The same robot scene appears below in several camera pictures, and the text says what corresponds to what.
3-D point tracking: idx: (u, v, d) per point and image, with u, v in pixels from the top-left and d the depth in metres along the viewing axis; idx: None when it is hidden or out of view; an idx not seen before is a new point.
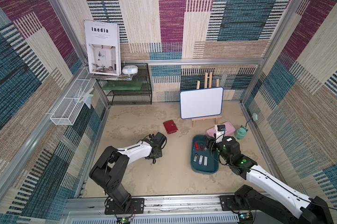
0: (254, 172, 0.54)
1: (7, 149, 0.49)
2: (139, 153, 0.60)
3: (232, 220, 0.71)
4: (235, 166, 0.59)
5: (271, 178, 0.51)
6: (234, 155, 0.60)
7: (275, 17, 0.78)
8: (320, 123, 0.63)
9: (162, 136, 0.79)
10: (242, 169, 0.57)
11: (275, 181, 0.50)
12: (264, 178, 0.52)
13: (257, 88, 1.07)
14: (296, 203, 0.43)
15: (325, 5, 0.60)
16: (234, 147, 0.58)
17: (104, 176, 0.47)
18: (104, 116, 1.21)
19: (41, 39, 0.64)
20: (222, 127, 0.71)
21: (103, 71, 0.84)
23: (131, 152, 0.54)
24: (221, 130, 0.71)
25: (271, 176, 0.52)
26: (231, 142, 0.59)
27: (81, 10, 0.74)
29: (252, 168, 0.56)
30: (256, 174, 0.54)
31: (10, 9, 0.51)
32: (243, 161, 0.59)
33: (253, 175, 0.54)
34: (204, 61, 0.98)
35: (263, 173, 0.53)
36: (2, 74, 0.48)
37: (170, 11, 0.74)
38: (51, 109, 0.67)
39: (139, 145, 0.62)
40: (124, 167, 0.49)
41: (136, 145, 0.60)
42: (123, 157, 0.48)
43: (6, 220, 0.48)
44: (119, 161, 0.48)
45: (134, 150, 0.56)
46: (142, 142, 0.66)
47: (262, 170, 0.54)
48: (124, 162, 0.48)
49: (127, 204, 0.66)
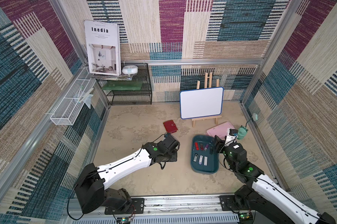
0: (261, 182, 0.53)
1: (7, 149, 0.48)
2: (131, 168, 0.50)
3: (232, 220, 0.71)
4: (241, 174, 0.58)
5: (279, 191, 0.50)
6: (240, 163, 0.58)
7: (275, 17, 0.78)
8: (320, 123, 0.63)
9: (173, 143, 0.63)
10: (249, 178, 0.56)
11: (283, 193, 0.49)
12: (271, 189, 0.51)
13: (257, 88, 1.07)
14: (305, 219, 0.43)
15: (326, 5, 0.60)
16: (241, 156, 0.57)
17: (82, 195, 0.43)
18: (104, 116, 1.21)
19: (41, 39, 0.64)
20: (234, 132, 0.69)
21: (103, 71, 0.84)
23: (115, 173, 0.45)
24: (232, 135, 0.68)
25: (278, 188, 0.51)
26: (238, 149, 0.58)
27: (81, 10, 0.74)
29: (259, 178, 0.55)
30: (263, 185, 0.53)
31: (10, 9, 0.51)
32: (249, 170, 0.58)
33: (260, 185, 0.53)
34: (204, 61, 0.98)
35: (271, 185, 0.52)
36: (2, 74, 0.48)
37: (170, 11, 0.74)
38: (51, 109, 0.67)
39: (132, 158, 0.51)
40: (102, 192, 0.42)
41: (127, 160, 0.50)
42: (98, 182, 0.41)
43: (6, 220, 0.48)
44: (93, 185, 0.40)
45: (122, 169, 0.47)
46: (137, 154, 0.53)
47: (269, 180, 0.53)
48: (95, 190, 0.40)
49: (126, 207, 0.66)
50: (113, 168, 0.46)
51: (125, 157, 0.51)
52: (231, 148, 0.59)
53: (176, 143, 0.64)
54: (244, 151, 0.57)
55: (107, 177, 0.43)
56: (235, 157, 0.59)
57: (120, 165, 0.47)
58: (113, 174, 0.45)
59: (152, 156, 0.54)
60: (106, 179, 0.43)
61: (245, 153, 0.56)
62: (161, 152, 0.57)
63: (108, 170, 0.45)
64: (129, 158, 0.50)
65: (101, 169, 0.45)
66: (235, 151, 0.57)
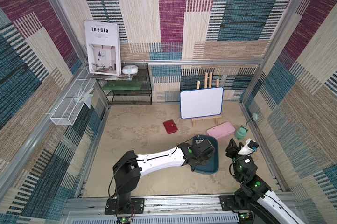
0: (268, 199, 0.54)
1: (7, 149, 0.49)
2: (164, 164, 0.51)
3: (232, 220, 0.71)
4: (248, 188, 0.58)
5: (286, 211, 0.51)
6: (249, 177, 0.58)
7: (275, 17, 0.78)
8: (320, 123, 0.63)
9: (210, 149, 0.61)
10: (255, 192, 0.57)
11: (289, 214, 0.50)
12: (278, 207, 0.52)
13: (257, 88, 1.07)
14: None
15: (326, 5, 0.60)
16: (250, 172, 0.56)
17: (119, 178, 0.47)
18: (104, 116, 1.21)
19: (41, 39, 0.64)
20: (253, 145, 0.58)
21: (103, 71, 0.84)
23: (150, 165, 0.47)
24: (250, 149, 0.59)
25: (285, 207, 0.52)
26: (249, 164, 0.56)
27: (81, 10, 0.74)
29: (266, 194, 0.55)
30: (270, 202, 0.53)
31: (10, 9, 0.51)
32: (257, 185, 0.58)
33: (267, 202, 0.54)
34: (204, 61, 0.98)
35: (279, 204, 0.52)
36: (2, 74, 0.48)
37: (170, 11, 0.74)
38: (51, 109, 0.67)
39: (168, 156, 0.52)
40: (136, 180, 0.46)
41: (163, 156, 0.51)
42: (136, 170, 0.44)
43: (6, 220, 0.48)
44: (132, 172, 0.43)
45: (157, 164, 0.49)
46: (172, 151, 0.54)
47: (276, 197, 0.54)
48: (133, 177, 0.43)
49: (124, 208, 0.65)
50: (150, 161, 0.48)
51: (162, 153, 0.52)
52: (242, 162, 0.57)
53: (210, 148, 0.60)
54: (255, 167, 0.55)
55: (144, 167, 0.46)
56: (245, 172, 0.59)
57: (156, 159, 0.49)
58: (149, 166, 0.47)
59: (186, 157, 0.54)
60: (143, 169, 0.45)
61: (256, 169, 0.55)
62: (194, 156, 0.56)
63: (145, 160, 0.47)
64: (165, 155, 0.52)
65: (140, 158, 0.48)
66: (246, 167, 0.56)
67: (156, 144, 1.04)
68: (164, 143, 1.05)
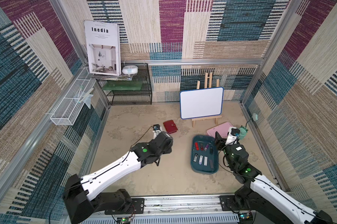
0: (258, 182, 0.55)
1: (7, 149, 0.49)
2: (118, 175, 0.47)
3: (232, 220, 0.71)
4: (240, 175, 0.59)
5: (277, 189, 0.51)
6: (241, 164, 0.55)
7: (276, 17, 0.79)
8: (319, 123, 0.63)
9: (170, 138, 0.58)
10: (247, 179, 0.58)
11: (279, 192, 0.50)
12: (269, 188, 0.52)
13: (257, 88, 1.07)
14: (300, 217, 0.44)
15: (326, 5, 0.60)
16: (242, 158, 0.57)
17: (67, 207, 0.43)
18: (104, 116, 1.21)
19: (42, 39, 0.64)
20: (235, 132, 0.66)
21: (103, 71, 0.84)
23: (100, 183, 0.43)
24: (234, 135, 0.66)
25: (276, 187, 0.52)
26: (241, 151, 0.58)
27: (81, 10, 0.74)
29: (256, 178, 0.56)
30: (260, 184, 0.54)
31: (10, 9, 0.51)
32: (247, 171, 0.59)
33: (257, 185, 0.55)
34: (204, 61, 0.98)
35: (268, 184, 0.53)
36: (2, 74, 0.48)
37: (170, 11, 0.74)
38: (51, 109, 0.67)
39: (119, 164, 0.48)
40: (87, 205, 0.41)
41: (113, 167, 0.47)
42: (81, 195, 0.39)
43: (6, 220, 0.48)
44: (75, 198, 0.39)
45: (107, 178, 0.44)
46: (124, 158, 0.50)
47: (266, 179, 0.55)
48: (78, 204, 0.38)
49: (126, 207, 0.66)
50: (99, 178, 0.43)
51: (112, 164, 0.48)
52: (233, 149, 0.59)
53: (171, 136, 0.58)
54: (247, 154, 0.57)
55: (92, 187, 0.41)
56: (236, 158, 0.59)
57: (104, 174, 0.45)
58: (98, 184, 0.42)
59: (147, 155, 0.52)
60: (90, 190, 0.41)
61: (248, 156, 0.56)
62: (152, 152, 0.53)
63: (91, 180, 0.43)
64: (116, 164, 0.47)
65: (85, 180, 0.43)
66: (237, 154, 0.57)
67: None
68: None
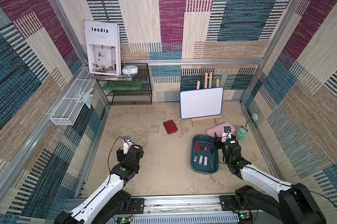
0: (246, 168, 0.60)
1: (7, 149, 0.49)
2: (107, 198, 0.51)
3: (232, 220, 0.71)
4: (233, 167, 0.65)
5: (261, 172, 0.55)
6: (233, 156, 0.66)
7: (275, 17, 0.78)
8: (320, 123, 0.63)
9: (139, 147, 0.65)
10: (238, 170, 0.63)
11: (263, 174, 0.54)
12: (254, 172, 0.57)
13: (257, 88, 1.07)
14: (277, 187, 0.47)
15: (325, 5, 0.60)
16: (234, 150, 0.64)
17: None
18: (104, 116, 1.21)
19: (41, 39, 0.64)
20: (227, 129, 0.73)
21: (103, 71, 0.84)
23: (92, 208, 0.45)
24: (226, 132, 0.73)
25: (260, 171, 0.56)
26: (234, 144, 0.65)
27: (81, 10, 0.74)
29: (246, 166, 0.61)
30: (247, 169, 0.59)
31: (10, 9, 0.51)
32: (239, 162, 0.65)
33: (246, 170, 0.60)
34: (204, 61, 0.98)
35: (254, 169, 0.58)
36: (2, 74, 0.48)
37: (170, 11, 0.74)
38: (51, 109, 0.67)
39: (104, 188, 0.51)
40: None
41: (100, 192, 0.50)
42: None
43: (6, 220, 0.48)
44: None
45: (98, 202, 0.47)
46: (107, 181, 0.54)
47: (254, 166, 0.60)
48: None
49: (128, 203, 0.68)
50: (89, 205, 0.45)
51: (97, 191, 0.50)
52: (228, 143, 0.66)
53: (139, 148, 0.64)
54: (238, 146, 0.64)
55: (85, 215, 0.43)
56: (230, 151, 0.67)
57: (94, 200, 0.47)
58: (91, 210, 0.44)
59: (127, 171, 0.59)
60: (85, 219, 0.42)
61: (239, 148, 0.63)
62: (130, 169, 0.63)
63: (83, 210, 0.44)
64: (102, 188, 0.51)
65: (76, 212, 0.43)
66: (230, 146, 0.65)
67: (156, 144, 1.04)
68: (164, 143, 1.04)
